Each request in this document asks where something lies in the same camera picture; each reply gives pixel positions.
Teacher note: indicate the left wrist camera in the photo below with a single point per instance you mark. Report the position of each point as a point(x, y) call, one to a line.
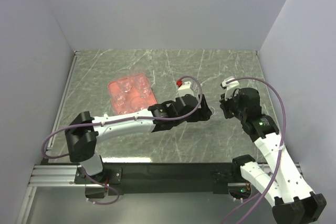
point(186, 88)

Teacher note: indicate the clear glass table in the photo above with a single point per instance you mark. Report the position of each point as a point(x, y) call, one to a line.
point(145, 90)

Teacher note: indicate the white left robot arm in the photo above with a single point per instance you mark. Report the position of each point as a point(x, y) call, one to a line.
point(86, 131)

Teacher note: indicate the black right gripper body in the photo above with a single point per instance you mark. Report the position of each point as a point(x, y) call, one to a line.
point(231, 107)

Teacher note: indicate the aluminium mounting rail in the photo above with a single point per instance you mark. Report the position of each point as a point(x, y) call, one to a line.
point(66, 175)

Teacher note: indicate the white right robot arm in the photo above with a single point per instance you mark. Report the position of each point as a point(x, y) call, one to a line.
point(291, 198)

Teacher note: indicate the pink plastic tray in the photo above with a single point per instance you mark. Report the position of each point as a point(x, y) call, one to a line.
point(114, 89)

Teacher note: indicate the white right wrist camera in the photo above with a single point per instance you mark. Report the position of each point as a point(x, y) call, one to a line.
point(230, 85)

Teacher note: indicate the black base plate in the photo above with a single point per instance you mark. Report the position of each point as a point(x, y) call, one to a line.
point(145, 178)

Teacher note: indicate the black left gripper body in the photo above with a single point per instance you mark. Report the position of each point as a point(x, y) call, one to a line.
point(192, 118)

